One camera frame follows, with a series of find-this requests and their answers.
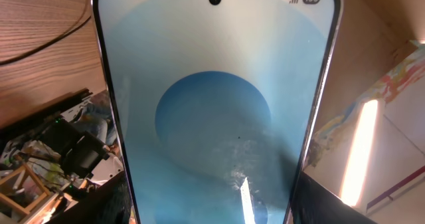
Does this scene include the wooden frame stand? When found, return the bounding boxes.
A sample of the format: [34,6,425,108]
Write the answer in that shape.
[1,162,50,217]

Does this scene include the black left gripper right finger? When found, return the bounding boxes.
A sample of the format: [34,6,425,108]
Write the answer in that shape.
[291,172,376,224]

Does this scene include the black USB charging cable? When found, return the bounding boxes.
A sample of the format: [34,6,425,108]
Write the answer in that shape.
[0,15,92,66]

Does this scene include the blue Galaxy smartphone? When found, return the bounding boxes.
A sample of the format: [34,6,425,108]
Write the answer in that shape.
[91,0,342,224]

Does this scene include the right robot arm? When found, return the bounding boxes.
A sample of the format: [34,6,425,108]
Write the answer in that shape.
[40,119,124,185]

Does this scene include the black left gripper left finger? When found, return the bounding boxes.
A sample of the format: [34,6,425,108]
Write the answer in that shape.
[47,171,131,224]

